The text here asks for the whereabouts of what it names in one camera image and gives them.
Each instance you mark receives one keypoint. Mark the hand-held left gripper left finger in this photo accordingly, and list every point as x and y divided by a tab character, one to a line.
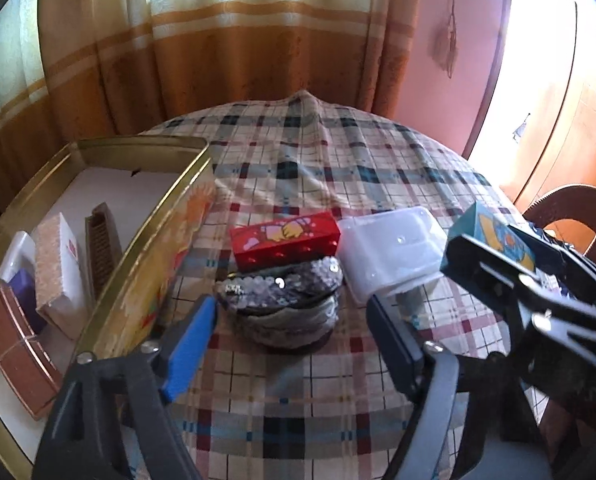
187	355

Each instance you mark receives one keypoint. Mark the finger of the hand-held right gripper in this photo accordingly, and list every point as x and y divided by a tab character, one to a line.
488	275
548	250

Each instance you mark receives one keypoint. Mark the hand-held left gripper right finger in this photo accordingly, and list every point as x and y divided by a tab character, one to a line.
395	345

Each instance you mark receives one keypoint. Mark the teal box with yellow print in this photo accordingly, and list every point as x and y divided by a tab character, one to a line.
483	225

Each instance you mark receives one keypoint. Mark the gold tin box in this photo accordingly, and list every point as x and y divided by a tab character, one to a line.
142	285

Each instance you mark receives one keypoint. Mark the silver sequin pouch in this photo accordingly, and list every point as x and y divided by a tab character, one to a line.
278	305

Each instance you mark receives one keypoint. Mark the white rectangular box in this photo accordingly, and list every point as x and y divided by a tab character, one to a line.
57	270

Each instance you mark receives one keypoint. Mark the rose gold framed palette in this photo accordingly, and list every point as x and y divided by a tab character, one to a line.
17	345

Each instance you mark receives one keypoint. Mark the purple block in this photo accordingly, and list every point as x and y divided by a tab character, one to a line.
25	290

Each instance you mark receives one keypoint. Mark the brown wooden chair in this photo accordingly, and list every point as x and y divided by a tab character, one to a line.
568	199

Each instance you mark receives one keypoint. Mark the clear plastic box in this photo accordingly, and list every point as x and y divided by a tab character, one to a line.
393	250

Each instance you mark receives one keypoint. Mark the metal door latch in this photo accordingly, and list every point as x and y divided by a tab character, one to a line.
520	127

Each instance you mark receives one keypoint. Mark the wooden door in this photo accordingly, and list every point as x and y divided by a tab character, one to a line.
578	125

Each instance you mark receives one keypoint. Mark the brown ribbed case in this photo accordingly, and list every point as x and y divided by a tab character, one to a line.
102	250

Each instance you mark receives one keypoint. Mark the red cartoon box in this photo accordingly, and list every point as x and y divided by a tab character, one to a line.
283	240

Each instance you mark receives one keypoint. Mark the white paper liner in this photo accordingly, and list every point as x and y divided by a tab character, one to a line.
107	190

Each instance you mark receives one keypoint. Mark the white charger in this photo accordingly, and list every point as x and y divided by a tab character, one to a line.
15	255

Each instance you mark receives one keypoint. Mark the orange and cream curtain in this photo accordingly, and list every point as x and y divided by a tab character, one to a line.
227	60

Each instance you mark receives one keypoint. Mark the hanging wall ornament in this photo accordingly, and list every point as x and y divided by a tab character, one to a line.
448	35

